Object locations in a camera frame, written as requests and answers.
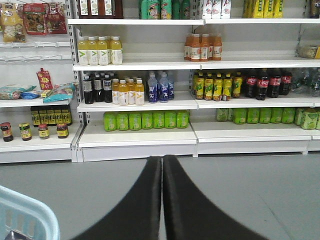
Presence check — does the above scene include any green drink can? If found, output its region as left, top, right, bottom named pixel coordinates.
left=152, top=111, right=165, bottom=129
left=164, top=110, right=177, bottom=129
left=141, top=112, right=153, bottom=130
left=128, top=112, right=142, bottom=131
left=176, top=110, right=190, bottom=129
left=103, top=112, right=117, bottom=132
left=116, top=113, right=129, bottom=131

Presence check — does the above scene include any right white shelf unit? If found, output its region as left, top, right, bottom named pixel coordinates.
left=191, top=0, right=320, bottom=155

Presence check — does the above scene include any orange juice bottle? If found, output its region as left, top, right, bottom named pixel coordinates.
left=184, top=33, right=192, bottom=61
left=212, top=33, right=223, bottom=61
left=190, top=33, right=201, bottom=62

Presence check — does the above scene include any small brown sauce jar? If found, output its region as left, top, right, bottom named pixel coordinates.
left=38, top=123, right=50, bottom=140

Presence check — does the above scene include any red brown sauce jar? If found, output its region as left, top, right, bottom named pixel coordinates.
left=56, top=123, right=69, bottom=139

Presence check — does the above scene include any white supermarket shelf unit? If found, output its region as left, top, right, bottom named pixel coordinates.
left=68, top=0, right=205, bottom=162

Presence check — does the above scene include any white orange drink bottle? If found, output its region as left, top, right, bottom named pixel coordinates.
left=112, top=78, right=120, bottom=105

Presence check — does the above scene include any yellow label sauce jar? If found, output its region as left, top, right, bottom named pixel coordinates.
left=18, top=122, right=32, bottom=141

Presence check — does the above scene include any cola bottle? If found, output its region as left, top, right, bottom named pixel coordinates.
left=267, top=68, right=282, bottom=98
left=244, top=68, right=258, bottom=98
left=279, top=70, right=292, bottom=96
left=255, top=68, right=269, bottom=101

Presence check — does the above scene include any left white shelf unit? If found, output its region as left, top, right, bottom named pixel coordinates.
left=0, top=0, right=83, bottom=164

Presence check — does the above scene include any blue sports drink bottle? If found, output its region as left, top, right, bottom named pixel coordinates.
left=147, top=72, right=158, bottom=104

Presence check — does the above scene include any red spout pouch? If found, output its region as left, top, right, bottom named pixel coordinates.
left=36, top=68, right=53, bottom=91

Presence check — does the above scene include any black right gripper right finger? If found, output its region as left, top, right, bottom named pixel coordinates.
left=162, top=155, right=265, bottom=240

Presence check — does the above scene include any yellow tea bottle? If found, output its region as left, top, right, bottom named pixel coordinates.
left=222, top=72, right=232, bottom=102
left=213, top=72, right=223, bottom=102
left=204, top=72, right=214, bottom=101
left=195, top=72, right=205, bottom=100

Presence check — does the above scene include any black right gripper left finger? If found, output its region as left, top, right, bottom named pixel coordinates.
left=67, top=156, right=162, bottom=240

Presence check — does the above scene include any teal snack bag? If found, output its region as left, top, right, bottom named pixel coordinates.
left=43, top=83, right=76, bottom=103

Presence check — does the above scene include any light blue shopping basket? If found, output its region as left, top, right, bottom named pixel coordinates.
left=0, top=186, right=61, bottom=240

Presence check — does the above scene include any dark drink bottle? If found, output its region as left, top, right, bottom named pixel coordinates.
left=94, top=73, right=104, bottom=102
left=102, top=74, right=113, bottom=103
left=83, top=75, right=94, bottom=105

